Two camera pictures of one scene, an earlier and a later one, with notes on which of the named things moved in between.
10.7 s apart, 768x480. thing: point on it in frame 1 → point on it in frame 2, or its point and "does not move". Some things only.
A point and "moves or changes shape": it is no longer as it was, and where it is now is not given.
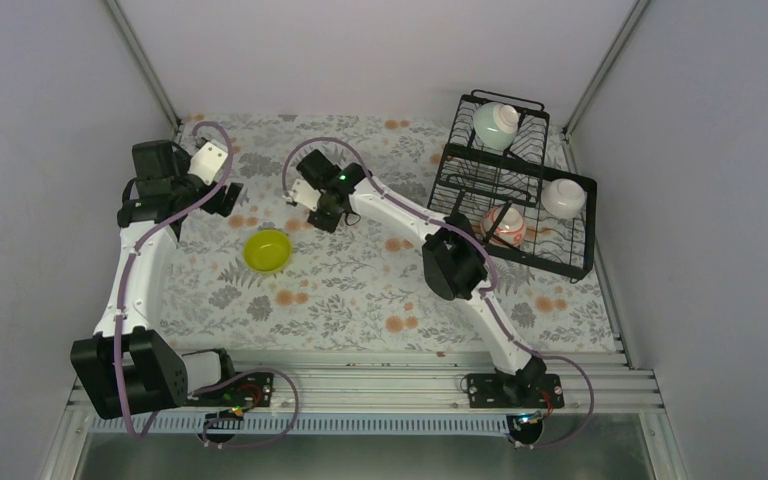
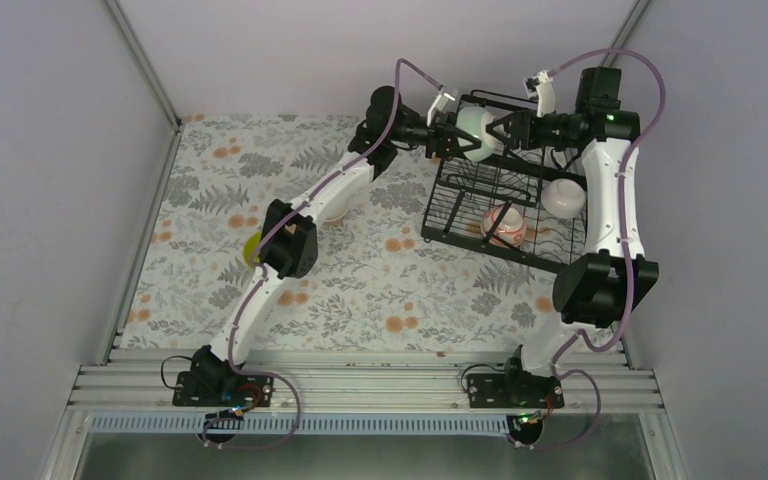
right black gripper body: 330,222 → 538,139
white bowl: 563,198 does not move
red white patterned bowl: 512,226 does not move
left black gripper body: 222,208 → 434,139
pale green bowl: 495,125 moves or changes shape
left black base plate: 250,390 does not move
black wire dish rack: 493,169 does not move
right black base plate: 519,391 does not move
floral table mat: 264,277 does not move
